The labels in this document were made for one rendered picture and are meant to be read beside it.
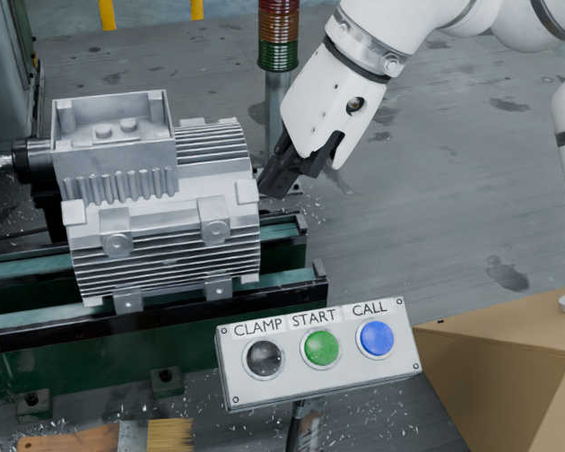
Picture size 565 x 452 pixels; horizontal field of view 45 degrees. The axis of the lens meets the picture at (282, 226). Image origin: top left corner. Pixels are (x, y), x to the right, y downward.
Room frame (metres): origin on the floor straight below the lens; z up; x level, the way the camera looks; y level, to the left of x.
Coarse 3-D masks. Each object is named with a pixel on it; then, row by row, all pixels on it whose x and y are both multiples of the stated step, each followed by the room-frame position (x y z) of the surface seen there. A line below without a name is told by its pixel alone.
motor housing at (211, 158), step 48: (192, 144) 0.61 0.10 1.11; (240, 144) 0.62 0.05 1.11; (192, 192) 0.57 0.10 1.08; (96, 240) 0.52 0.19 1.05; (144, 240) 0.53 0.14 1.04; (192, 240) 0.53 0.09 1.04; (240, 240) 0.54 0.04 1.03; (96, 288) 0.50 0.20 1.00; (144, 288) 0.52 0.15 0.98; (192, 288) 0.53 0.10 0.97
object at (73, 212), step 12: (228, 120) 0.69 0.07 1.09; (240, 180) 0.57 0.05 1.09; (252, 180) 0.57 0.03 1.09; (240, 192) 0.56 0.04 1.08; (252, 192) 0.57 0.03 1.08; (72, 204) 0.53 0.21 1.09; (84, 204) 0.54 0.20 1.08; (240, 204) 0.57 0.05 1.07; (72, 216) 0.52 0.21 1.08; (84, 216) 0.52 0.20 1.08; (240, 276) 0.56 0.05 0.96; (252, 276) 0.56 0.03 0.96; (84, 300) 0.52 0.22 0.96; (96, 300) 0.52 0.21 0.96
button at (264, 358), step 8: (256, 344) 0.37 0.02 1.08; (264, 344) 0.37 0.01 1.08; (272, 344) 0.37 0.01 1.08; (248, 352) 0.36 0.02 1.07; (256, 352) 0.36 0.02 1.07; (264, 352) 0.36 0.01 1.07; (272, 352) 0.36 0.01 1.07; (280, 352) 0.36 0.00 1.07; (248, 360) 0.36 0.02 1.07; (256, 360) 0.36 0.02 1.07; (264, 360) 0.36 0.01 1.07; (272, 360) 0.36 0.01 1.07; (280, 360) 0.36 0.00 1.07; (248, 368) 0.35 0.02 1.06; (256, 368) 0.35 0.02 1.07; (264, 368) 0.35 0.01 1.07; (272, 368) 0.35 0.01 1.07; (264, 376) 0.35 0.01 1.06
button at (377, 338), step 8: (368, 328) 0.39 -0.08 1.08; (376, 328) 0.39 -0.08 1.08; (384, 328) 0.39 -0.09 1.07; (360, 336) 0.39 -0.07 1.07; (368, 336) 0.38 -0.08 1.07; (376, 336) 0.38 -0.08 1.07; (384, 336) 0.39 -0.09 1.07; (392, 336) 0.39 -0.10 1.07; (368, 344) 0.38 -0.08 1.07; (376, 344) 0.38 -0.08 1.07; (384, 344) 0.38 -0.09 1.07; (392, 344) 0.38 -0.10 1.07; (368, 352) 0.38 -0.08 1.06; (376, 352) 0.37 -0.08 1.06; (384, 352) 0.37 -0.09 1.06
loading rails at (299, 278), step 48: (288, 240) 0.68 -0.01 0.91; (0, 288) 0.59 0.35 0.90; (48, 288) 0.60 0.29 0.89; (240, 288) 0.58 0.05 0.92; (288, 288) 0.58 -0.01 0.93; (0, 336) 0.49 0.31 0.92; (48, 336) 0.51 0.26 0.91; (96, 336) 0.52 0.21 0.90; (144, 336) 0.53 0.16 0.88; (192, 336) 0.55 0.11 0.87; (0, 384) 0.49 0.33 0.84; (48, 384) 0.50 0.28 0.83; (96, 384) 0.51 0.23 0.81
